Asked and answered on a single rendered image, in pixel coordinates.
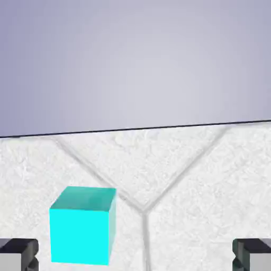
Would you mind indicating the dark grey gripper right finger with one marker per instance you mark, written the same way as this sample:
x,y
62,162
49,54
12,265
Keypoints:
x,y
252,255

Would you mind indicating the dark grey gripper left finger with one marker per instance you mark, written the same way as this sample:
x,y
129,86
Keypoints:
x,y
19,255

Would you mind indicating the small cyan cube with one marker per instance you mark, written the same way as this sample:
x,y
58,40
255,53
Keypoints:
x,y
81,232

